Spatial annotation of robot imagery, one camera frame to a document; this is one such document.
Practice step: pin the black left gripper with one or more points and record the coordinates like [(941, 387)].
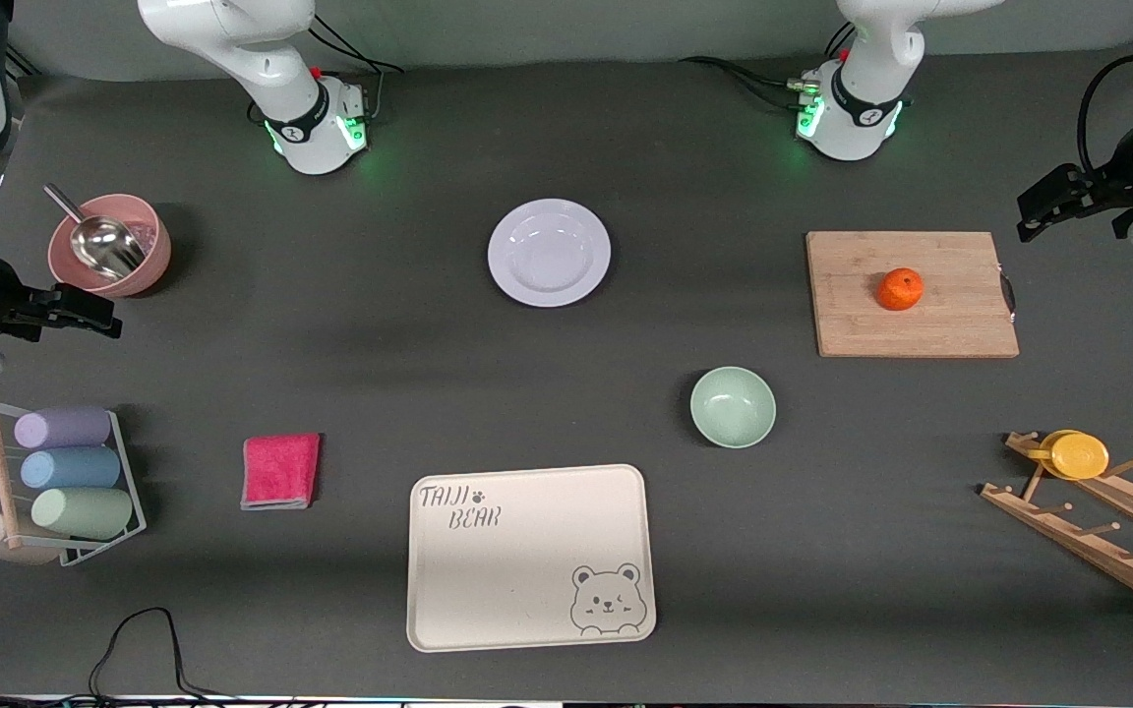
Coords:
[(1113, 187)]

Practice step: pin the orange fruit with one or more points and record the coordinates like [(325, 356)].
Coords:
[(900, 290)]

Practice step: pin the white round plate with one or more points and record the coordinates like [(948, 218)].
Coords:
[(549, 253)]

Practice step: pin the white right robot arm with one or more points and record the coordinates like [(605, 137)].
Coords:
[(271, 59)]

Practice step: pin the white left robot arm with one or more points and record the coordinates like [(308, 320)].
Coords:
[(862, 59)]

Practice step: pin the metal scoop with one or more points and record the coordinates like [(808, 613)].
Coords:
[(109, 246)]

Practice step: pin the pink bowl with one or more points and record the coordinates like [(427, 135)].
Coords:
[(149, 265)]

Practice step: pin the purple cup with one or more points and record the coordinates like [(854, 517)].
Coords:
[(60, 428)]

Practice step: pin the blue cup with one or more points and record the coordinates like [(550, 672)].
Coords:
[(70, 469)]

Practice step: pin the green cup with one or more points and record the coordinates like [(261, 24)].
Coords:
[(85, 512)]

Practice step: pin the wooden cutting board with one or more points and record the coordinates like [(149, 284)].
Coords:
[(852, 315)]

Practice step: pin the yellow cup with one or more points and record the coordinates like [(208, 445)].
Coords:
[(1078, 456)]

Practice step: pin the pink folded cloth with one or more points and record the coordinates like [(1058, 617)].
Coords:
[(279, 470)]

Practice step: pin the wooden peg rack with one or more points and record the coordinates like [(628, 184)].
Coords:
[(1088, 544)]

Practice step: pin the green bowl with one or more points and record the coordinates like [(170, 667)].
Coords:
[(733, 407)]

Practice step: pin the beige bear print tray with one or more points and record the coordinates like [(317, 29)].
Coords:
[(527, 560)]

